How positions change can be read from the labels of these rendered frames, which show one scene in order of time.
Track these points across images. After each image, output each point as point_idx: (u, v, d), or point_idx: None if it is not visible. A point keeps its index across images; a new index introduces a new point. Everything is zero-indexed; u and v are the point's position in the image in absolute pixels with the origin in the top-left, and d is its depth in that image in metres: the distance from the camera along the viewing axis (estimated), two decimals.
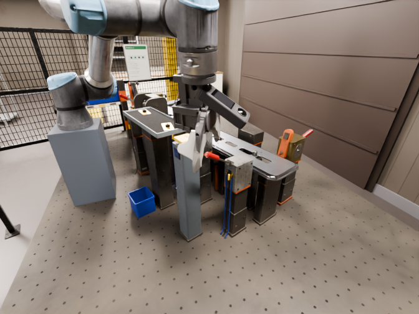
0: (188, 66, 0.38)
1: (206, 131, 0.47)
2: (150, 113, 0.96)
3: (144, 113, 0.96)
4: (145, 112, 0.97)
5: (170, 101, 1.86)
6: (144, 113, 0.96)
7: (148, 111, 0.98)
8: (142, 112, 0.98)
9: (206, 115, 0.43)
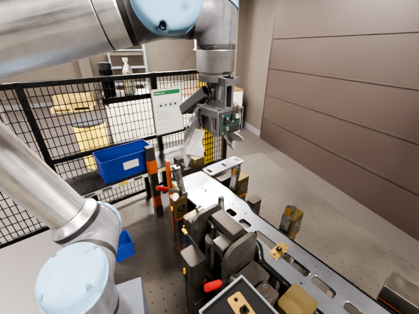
0: None
1: None
2: None
3: None
4: None
5: (214, 167, 1.34)
6: None
7: (253, 313, 0.46)
8: None
9: None
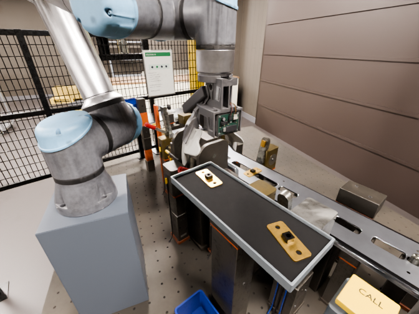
0: None
1: None
2: (221, 182, 0.54)
3: (211, 183, 0.54)
4: (212, 180, 0.55)
5: None
6: (211, 184, 0.53)
7: (216, 178, 0.56)
8: (206, 179, 0.55)
9: None
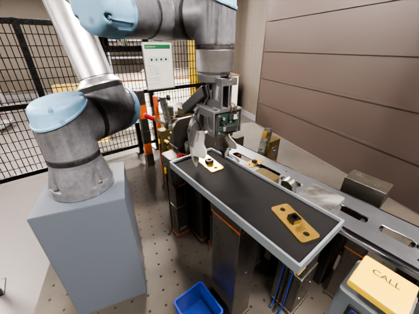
0: None
1: None
2: (222, 166, 0.52)
3: (211, 167, 0.51)
4: (212, 166, 0.52)
5: None
6: (212, 169, 0.51)
7: (216, 163, 0.53)
8: (206, 164, 0.53)
9: None
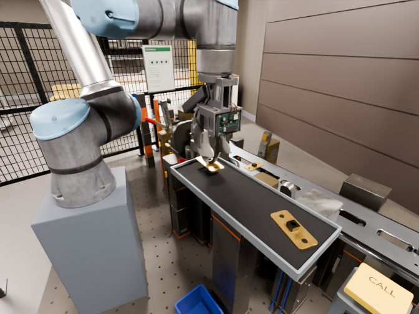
0: None
1: None
2: (223, 166, 0.52)
3: (212, 167, 0.51)
4: (213, 165, 0.52)
5: None
6: (212, 168, 0.51)
7: (217, 162, 0.53)
8: (206, 164, 0.53)
9: None
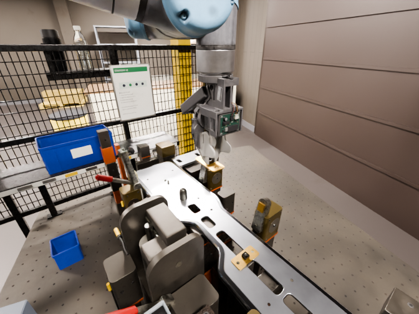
0: None
1: None
2: (223, 166, 0.52)
3: (212, 167, 0.51)
4: (213, 165, 0.52)
5: (186, 157, 1.15)
6: (213, 168, 0.51)
7: (217, 162, 0.53)
8: (207, 164, 0.53)
9: None
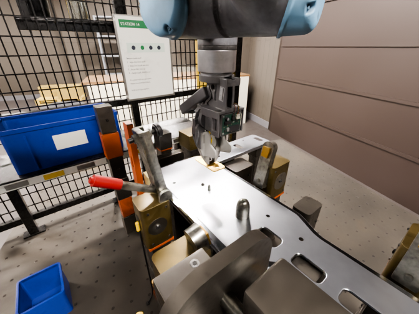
0: None
1: None
2: (224, 166, 0.52)
3: (212, 167, 0.51)
4: (214, 165, 0.52)
5: None
6: (214, 168, 0.51)
7: (217, 162, 0.54)
8: (207, 164, 0.53)
9: None
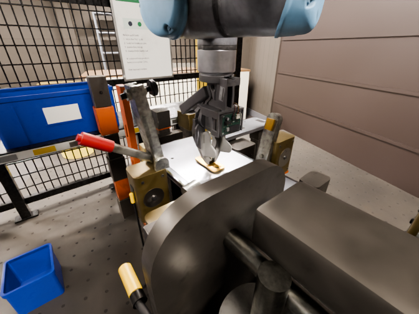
0: None
1: None
2: (224, 166, 0.52)
3: (212, 167, 0.51)
4: (214, 165, 0.52)
5: None
6: (214, 168, 0.51)
7: (217, 162, 0.54)
8: (207, 164, 0.53)
9: None
